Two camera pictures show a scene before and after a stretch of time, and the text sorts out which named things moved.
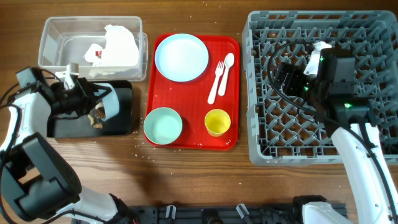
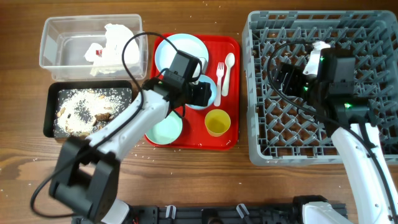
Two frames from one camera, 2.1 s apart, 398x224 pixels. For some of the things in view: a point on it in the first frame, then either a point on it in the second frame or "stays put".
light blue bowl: x=111 y=101 to x=213 y=88
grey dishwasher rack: x=276 y=134 stays put
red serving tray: x=209 y=106 stays put
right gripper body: x=292 y=83 stays put
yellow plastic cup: x=217 y=122 stays put
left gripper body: x=79 y=99 to x=198 y=93
